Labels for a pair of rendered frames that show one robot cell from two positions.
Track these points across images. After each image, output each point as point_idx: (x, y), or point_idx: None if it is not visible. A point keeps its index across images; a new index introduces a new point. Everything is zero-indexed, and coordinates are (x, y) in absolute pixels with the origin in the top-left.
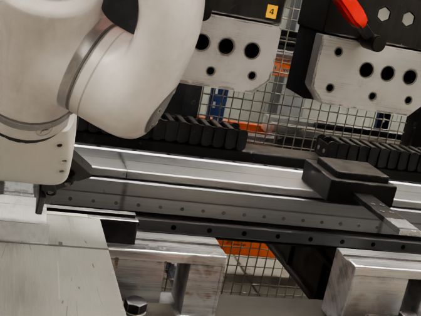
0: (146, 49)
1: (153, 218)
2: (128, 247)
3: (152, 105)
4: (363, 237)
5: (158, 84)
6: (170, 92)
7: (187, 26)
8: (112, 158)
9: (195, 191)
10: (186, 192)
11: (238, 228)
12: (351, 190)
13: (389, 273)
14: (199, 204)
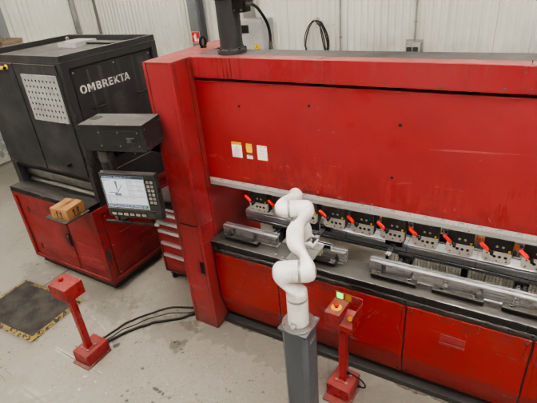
0: None
1: (352, 241)
2: (328, 249)
3: (305, 240)
4: (402, 252)
5: (304, 238)
6: (308, 238)
7: (305, 233)
8: (346, 227)
9: (359, 237)
10: (358, 237)
11: (371, 245)
12: (390, 242)
13: (376, 262)
14: (361, 239)
